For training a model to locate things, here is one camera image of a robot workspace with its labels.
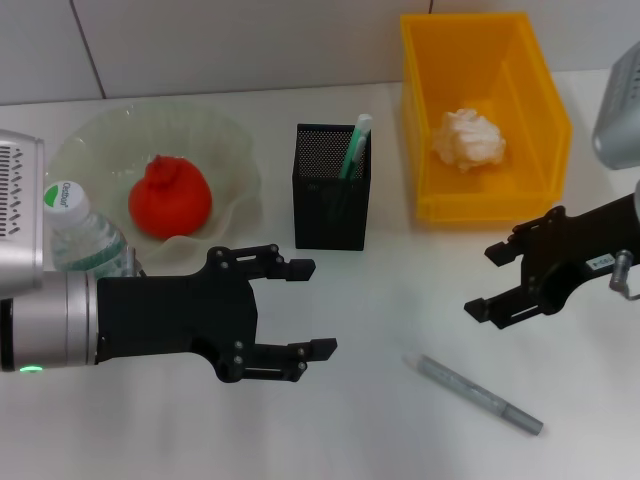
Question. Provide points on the green pen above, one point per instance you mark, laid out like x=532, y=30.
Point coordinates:
x=362, y=125

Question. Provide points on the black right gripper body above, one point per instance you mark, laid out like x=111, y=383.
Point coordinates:
x=565, y=245

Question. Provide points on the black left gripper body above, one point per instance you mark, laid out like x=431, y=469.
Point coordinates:
x=175, y=315

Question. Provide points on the green glass fruit plate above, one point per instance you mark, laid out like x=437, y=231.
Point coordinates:
x=200, y=130

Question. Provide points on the grey marker pen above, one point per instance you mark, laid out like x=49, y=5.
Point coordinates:
x=475, y=392

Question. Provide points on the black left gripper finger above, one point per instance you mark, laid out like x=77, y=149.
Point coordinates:
x=300, y=270
x=320, y=349

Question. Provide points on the white paper ball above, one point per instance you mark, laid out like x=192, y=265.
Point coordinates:
x=470, y=140

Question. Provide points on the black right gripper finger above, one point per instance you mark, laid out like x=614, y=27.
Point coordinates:
x=500, y=252
x=480, y=310

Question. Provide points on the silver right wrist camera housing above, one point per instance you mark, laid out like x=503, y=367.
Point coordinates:
x=622, y=115

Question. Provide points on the clear green-label water bottle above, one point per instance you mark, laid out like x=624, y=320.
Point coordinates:
x=85, y=240

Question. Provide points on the orange fruit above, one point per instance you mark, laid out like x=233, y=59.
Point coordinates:
x=170, y=200

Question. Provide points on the yellow plastic bin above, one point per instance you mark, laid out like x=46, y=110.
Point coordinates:
x=500, y=75

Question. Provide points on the black mesh pen holder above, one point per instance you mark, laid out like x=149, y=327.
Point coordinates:
x=320, y=225

